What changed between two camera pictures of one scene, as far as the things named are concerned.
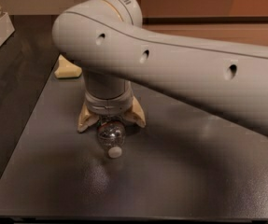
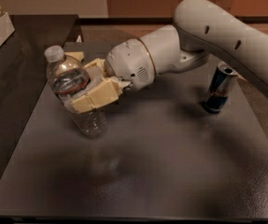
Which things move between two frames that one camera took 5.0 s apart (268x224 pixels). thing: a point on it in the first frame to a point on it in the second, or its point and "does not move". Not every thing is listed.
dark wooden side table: [14, 76] does not move
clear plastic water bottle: [112, 135] to [68, 76]
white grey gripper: [107, 105] to [130, 64]
